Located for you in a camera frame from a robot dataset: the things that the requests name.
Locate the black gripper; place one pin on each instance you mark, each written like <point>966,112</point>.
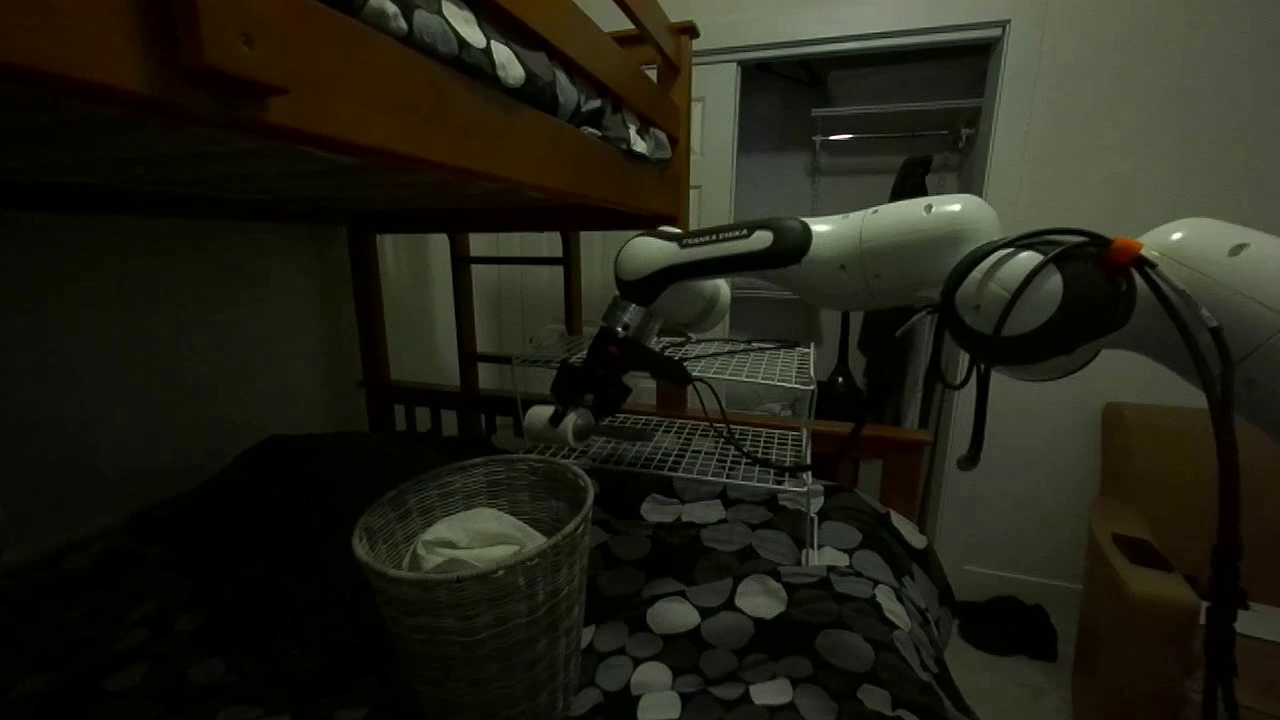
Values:
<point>626,360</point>

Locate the wooden bunk bed frame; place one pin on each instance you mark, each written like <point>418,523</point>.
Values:
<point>400,122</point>

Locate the pebble pattern bedspread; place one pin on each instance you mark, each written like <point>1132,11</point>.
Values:
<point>744,613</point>

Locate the closet shelf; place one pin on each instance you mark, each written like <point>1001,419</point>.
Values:
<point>897,112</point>

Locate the dark cloth on floor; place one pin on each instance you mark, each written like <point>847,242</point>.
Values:
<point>1008,624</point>

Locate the brown cardboard box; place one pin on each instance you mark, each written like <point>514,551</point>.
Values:
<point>1163,562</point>

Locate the white cloth inside basket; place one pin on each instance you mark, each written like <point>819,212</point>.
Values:
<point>471,536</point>

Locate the gray wicker basket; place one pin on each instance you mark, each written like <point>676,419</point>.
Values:
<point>482,613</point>

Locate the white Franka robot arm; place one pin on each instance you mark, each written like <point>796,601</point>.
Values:
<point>905,252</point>

